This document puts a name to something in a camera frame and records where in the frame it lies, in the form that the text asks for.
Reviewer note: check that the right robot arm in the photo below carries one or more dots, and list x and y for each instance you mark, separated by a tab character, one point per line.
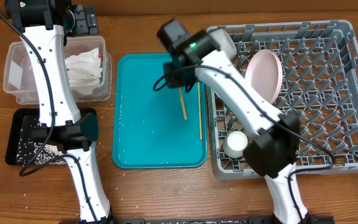
273	136

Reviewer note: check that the grey dishwasher rack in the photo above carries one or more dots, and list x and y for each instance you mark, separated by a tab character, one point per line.
320	84

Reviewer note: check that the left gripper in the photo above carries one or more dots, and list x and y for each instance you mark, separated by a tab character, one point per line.
82	27

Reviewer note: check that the large white plate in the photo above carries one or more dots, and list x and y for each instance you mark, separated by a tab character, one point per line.
264	74

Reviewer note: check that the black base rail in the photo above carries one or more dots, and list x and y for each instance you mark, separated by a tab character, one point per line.
311	219

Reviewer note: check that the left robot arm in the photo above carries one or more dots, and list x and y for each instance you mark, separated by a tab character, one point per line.
44	26

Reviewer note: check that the wooden chopstick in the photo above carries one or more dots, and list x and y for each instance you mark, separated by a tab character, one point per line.
199	110
182	104

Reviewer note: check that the grey bowl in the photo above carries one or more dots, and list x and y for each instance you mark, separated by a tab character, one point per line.
226	44

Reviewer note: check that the clear plastic waste bin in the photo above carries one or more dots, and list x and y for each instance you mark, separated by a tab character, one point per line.
20	82

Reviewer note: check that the black plastic tray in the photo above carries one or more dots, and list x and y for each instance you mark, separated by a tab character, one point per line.
27	139

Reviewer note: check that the teal serving tray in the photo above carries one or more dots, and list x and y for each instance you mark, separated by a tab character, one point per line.
149	127

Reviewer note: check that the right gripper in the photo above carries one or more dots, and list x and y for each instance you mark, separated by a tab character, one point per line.
173	80

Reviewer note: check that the small white cup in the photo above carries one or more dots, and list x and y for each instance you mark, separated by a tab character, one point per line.
235	143

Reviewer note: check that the white napkin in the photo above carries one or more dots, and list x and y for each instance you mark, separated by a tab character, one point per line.
84	71

